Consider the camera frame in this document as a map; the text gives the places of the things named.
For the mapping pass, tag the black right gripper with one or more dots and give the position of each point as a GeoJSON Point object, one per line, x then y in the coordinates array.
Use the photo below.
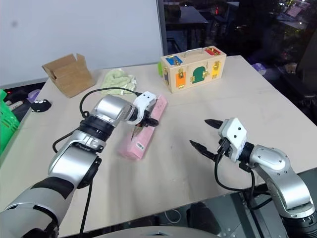
{"type": "Point", "coordinates": [223, 146]}

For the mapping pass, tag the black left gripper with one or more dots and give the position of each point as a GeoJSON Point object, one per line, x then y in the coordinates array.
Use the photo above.
{"type": "Point", "coordinates": [149, 111]}

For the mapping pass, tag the long pink cardboard box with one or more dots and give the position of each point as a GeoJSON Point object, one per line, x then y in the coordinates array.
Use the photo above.
{"type": "Point", "coordinates": [146, 131]}

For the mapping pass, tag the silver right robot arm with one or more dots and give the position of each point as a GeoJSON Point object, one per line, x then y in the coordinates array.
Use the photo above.
{"type": "Point", "coordinates": [280, 178]}

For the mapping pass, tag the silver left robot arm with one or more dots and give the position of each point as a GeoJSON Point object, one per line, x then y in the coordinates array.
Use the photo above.
{"type": "Point", "coordinates": [74, 158]}

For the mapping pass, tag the green plastic basket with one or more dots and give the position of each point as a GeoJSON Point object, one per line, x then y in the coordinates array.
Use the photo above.
{"type": "Point", "coordinates": [7, 121]}

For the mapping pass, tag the light green crumpled cloth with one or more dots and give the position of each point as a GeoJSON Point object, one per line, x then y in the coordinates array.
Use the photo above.
{"type": "Point", "coordinates": [117, 81]}

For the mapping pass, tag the wooden latch lock box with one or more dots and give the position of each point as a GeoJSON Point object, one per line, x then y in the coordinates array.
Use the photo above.
{"type": "Point", "coordinates": [192, 69]}

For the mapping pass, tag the light purple tissue pack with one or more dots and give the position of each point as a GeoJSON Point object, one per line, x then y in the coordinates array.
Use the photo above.
{"type": "Point", "coordinates": [260, 68]}

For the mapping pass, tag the open brown cardboard box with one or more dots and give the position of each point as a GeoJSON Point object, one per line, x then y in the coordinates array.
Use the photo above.
{"type": "Point", "coordinates": [69, 75]}

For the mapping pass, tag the black pouch with eyes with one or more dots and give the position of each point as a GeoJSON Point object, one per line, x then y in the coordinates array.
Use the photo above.
{"type": "Point", "coordinates": [40, 105]}

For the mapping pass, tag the grey robot torso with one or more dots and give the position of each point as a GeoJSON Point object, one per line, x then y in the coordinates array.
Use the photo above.
{"type": "Point", "coordinates": [158, 233]}

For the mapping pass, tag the white whiteboard panel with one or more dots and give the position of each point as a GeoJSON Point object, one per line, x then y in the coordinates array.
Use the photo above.
{"type": "Point", "coordinates": [79, 37]}

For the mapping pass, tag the purple plastic object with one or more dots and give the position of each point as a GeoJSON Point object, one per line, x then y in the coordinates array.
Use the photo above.
{"type": "Point", "coordinates": [33, 95]}

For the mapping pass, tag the white power strip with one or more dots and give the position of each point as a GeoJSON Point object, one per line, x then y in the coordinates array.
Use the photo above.
{"type": "Point", "coordinates": [14, 105]}

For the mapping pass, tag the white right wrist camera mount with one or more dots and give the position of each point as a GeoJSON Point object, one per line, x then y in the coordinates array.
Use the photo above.
{"type": "Point", "coordinates": [234, 137]}

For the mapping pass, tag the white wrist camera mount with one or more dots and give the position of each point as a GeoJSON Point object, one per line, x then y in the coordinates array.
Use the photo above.
{"type": "Point", "coordinates": [234, 137]}
{"type": "Point", "coordinates": [144, 100]}

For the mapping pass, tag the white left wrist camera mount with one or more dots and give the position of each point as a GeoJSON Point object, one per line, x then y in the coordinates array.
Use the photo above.
{"type": "Point", "coordinates": [144, 100]}

